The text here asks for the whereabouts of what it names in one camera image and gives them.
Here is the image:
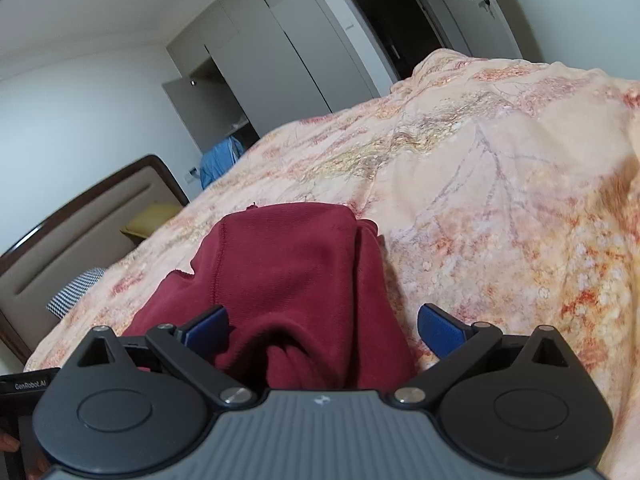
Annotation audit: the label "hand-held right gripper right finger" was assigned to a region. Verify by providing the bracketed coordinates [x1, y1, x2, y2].
[392, 302, 571, 408]

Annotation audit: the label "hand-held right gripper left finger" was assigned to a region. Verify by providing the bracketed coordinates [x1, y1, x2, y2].
[75, 305, 253, 406]

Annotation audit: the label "dark red knit garment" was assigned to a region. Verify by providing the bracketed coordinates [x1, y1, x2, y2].
[121, 201, 420, 392]

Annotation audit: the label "blue clothes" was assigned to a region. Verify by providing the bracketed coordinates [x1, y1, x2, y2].
[199, 135, 247, 191]

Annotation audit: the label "person's left hand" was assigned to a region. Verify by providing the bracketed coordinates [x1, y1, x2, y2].
[0, 432, 50, 480]

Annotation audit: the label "olive yellow pillow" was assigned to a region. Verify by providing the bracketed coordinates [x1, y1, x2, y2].
[120, 203, 184, 247]

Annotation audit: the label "black white houndstooth pillow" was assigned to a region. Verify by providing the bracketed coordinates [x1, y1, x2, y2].
[46, 267, 107, 319]

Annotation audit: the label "floral peach blanket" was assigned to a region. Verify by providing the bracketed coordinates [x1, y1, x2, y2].
[22, 48, 640, 480]

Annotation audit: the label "grey wardrobe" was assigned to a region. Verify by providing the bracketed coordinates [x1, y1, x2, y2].
[161, 0, 396, 155]

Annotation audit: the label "white room door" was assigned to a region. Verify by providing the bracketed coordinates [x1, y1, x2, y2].
[419, 0, 547, 63]

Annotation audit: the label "padded headboard with wooden frame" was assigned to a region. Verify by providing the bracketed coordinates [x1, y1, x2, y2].
[0, 155, 192, 367]

